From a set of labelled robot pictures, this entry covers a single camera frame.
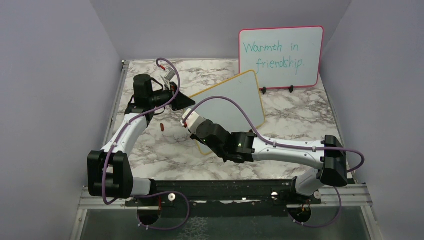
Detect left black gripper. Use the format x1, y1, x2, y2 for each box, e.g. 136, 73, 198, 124
149, 81, 196, 112

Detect yellow framed whiteboard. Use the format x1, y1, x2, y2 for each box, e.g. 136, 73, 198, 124
184, 70, 266, 155

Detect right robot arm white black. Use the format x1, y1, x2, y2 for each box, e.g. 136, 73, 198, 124
189, 120, 348, 204

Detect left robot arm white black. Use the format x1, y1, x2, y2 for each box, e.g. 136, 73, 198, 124
87, 74, 196, 206

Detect pink framed whiteboard with writing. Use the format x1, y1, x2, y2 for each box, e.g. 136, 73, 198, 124
238, 25, 325, 90

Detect pink board stand feet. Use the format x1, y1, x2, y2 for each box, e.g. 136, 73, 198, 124
259, 85, 295, 95

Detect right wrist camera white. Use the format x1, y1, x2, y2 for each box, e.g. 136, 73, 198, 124
180, 108, 206, 134

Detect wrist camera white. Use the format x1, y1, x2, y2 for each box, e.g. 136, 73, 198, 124
160, 67, 176, 90
180, 108, 206, 134

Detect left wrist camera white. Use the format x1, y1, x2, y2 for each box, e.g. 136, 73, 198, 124
160, 67, 176, 90

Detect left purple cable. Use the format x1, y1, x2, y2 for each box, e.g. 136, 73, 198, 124
101, 57, 191, 232

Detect purple cable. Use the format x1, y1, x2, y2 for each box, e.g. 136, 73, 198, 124
183, 96, 366, 229
101, 57, 191, 232

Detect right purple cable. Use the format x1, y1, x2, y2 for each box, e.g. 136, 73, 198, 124
183, 96, 366, 229

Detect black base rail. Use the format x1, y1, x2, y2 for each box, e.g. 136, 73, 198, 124
125, 179, 321, 218

